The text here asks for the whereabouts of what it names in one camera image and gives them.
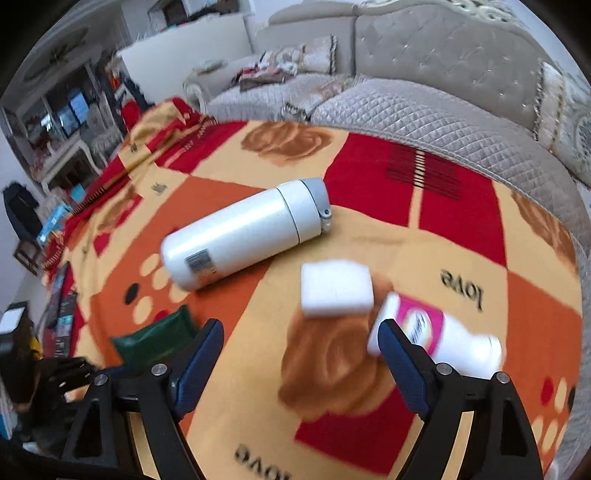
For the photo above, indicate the white bottle with pink label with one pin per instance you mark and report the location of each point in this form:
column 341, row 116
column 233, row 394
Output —
column 461, row 341

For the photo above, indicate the blue box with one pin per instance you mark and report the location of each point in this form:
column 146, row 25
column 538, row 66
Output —
column 55, row 221

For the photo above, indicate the pile of clothes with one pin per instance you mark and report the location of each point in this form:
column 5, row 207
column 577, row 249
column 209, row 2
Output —
column 268, row 69

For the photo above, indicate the grey quilted sofa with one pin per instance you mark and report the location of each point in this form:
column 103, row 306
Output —
column 415, row 55

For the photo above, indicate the ornate beige fringed pillow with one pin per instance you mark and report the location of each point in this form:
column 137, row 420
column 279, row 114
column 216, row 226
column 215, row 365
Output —
column 568, row 120

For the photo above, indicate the orange red printed blanket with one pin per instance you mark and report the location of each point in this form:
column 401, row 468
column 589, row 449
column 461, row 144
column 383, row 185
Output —
column 351, row 230

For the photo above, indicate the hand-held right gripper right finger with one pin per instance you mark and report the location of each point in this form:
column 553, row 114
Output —
column 401, row 364

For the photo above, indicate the dark green packet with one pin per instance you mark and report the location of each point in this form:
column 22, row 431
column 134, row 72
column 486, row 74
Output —
column 147, row 339

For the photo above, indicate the white thermos bottle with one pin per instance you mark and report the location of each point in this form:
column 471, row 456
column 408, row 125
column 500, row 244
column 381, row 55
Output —
column 240, row 235

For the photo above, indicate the wooden chair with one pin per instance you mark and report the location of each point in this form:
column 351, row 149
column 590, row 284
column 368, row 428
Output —
column 30, row 258

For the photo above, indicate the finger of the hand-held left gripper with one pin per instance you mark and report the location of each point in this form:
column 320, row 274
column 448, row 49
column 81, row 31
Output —
column 69, row 374

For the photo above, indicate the white display cabinet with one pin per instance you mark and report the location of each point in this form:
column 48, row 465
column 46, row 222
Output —
column 69, row 138

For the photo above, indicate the white sponge block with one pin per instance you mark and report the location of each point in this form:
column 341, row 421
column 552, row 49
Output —
column 337, row 288

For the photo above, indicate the black jacket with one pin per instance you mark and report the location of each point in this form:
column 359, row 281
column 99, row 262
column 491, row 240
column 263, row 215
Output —
column 21, row 207

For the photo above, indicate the dark box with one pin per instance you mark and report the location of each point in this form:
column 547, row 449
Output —
column 62, row 314

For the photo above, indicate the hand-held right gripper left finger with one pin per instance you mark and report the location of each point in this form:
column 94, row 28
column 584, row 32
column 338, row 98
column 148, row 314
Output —
column 198, row 364

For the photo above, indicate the ceiling lamp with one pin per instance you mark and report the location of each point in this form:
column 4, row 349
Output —
column 55, row 53

